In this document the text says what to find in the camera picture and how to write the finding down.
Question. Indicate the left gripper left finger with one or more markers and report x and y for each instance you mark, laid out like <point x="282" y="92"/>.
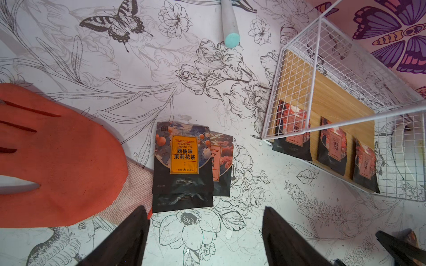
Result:
<point x="125" y="246"/>

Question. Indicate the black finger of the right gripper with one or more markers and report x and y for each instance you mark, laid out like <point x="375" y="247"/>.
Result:
<point x="403" y="253"/>

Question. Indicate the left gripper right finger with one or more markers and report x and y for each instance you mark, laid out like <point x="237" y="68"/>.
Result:
<point x="284" y="246"/>

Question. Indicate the red tea bag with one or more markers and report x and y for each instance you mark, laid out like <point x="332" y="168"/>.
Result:
<point x="332" y="149"/>
<point x="365" y="167"/>
<point x="292" y="120"/>
<point x="222" y="149"/>

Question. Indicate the orange tea bag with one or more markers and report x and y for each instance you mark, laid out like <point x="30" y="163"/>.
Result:
<point x="182" y="159"/>

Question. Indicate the teal and white spatula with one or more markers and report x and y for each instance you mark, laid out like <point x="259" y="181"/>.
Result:
<point x="230" y="27"/>

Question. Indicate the white wire three-tier shelf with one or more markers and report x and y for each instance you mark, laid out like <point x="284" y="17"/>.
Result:
<point x="360" y="66"/>

